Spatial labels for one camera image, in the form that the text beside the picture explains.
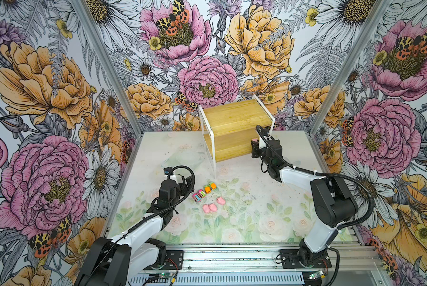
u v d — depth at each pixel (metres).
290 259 0.74
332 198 0.49
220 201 0.89
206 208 0.87
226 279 0.65
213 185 0.95
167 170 0.76
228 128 0.78
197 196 0.89
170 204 0.66
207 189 0.92
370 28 0.77
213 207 0.87
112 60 0.89
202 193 0.91
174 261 0.74
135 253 0.48
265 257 0.76
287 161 0.91
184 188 0.73
